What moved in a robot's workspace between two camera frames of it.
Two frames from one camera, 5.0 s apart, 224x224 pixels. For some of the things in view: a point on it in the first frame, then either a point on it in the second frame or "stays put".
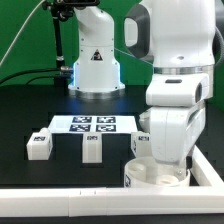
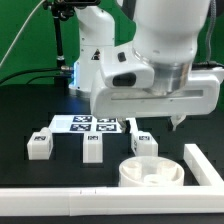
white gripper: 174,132 → 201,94
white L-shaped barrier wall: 120,201 stays put
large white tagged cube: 141,144 stays put
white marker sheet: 92,124 stays put
